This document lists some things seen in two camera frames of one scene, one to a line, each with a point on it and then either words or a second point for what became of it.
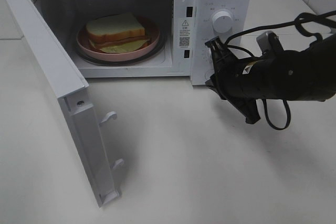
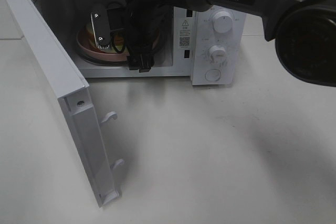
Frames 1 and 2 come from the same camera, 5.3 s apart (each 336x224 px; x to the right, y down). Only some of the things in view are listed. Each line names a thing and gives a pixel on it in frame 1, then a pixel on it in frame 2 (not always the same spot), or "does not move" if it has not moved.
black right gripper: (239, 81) → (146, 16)
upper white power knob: (222, 22) does not move
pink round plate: (150, 30) does not move
